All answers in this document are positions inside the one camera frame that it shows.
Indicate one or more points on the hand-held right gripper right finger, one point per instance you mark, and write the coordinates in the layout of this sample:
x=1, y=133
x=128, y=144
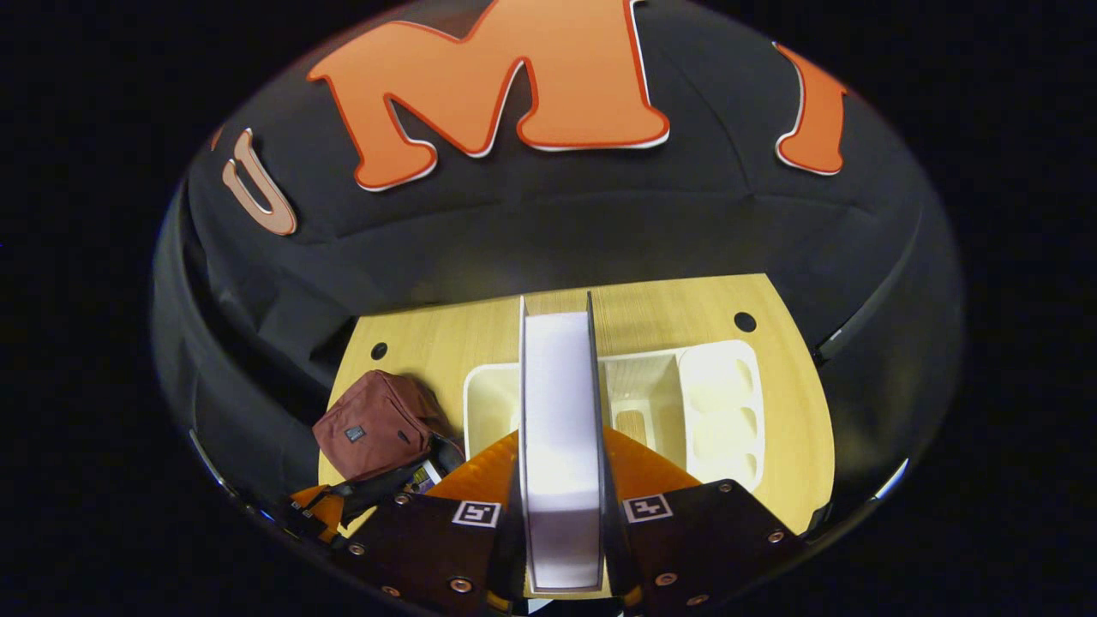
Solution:
x=694, y=540

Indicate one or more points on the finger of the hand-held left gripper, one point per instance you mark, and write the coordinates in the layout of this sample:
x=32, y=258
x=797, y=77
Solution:
x=319, y=512

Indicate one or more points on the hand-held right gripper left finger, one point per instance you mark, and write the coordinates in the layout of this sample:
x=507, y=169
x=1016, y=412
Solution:
x=420, y=540

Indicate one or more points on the maroon schoolbag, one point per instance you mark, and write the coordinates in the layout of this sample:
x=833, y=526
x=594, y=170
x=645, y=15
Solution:
x=377, y=420

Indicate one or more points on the cream bookshelf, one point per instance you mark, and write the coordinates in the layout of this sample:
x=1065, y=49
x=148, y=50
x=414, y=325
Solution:
x=720, y=403

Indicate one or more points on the grey book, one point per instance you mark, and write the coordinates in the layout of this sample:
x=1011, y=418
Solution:
x=561, y=428

